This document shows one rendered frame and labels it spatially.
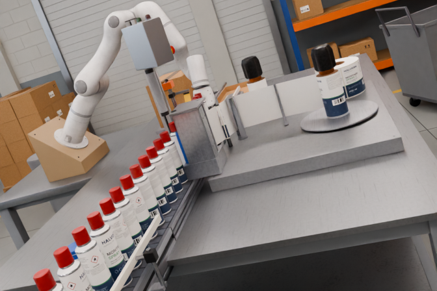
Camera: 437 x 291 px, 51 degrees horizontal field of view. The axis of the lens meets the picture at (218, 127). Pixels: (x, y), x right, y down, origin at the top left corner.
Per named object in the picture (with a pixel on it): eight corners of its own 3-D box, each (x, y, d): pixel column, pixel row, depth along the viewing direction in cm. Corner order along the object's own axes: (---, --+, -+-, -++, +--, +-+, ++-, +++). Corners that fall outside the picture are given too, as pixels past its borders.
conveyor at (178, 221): (175, 241, 140) (170, 227, 139) (144, 247, 143) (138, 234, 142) (245, 97, 293) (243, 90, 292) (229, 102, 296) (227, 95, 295)
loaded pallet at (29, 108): (67, 182, 550) (26, 93, 521) (6, 199, 564) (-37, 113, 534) (99, 148, 665) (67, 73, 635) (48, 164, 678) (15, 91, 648)
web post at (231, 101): (247, 138, 196) (234, 97, 191) (237, 141, 197) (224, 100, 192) (248, 134, 200) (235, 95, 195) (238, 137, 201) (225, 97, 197)
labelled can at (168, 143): (186, 184, 168) (168, 133, 163) (173, 187, 170) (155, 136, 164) (190, 178, 173) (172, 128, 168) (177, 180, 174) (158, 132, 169)
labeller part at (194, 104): (198, 108, 160) (196, 106, 160) (168, 117, 163) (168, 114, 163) (205, 98, 173) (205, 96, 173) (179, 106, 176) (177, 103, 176)
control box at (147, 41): (157, 67, 189) (141, 21, 184) (136, 71, 202) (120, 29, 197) (176, 59, 195) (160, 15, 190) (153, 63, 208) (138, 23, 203)
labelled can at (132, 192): (139, 244, 135) (113, 182, 129) (144, 234, 140) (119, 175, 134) (155, 241, 133) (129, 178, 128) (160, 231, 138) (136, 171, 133)
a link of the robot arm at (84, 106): (66, 108, 247) (79, 69, 238) (84, 101, 264) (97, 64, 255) (84, 119, 245) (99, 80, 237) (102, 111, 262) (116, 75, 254)
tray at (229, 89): (257, 93, 293) (255, 88, 292) (218, 104, 300) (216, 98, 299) (261, 82, 321) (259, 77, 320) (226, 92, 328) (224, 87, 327)
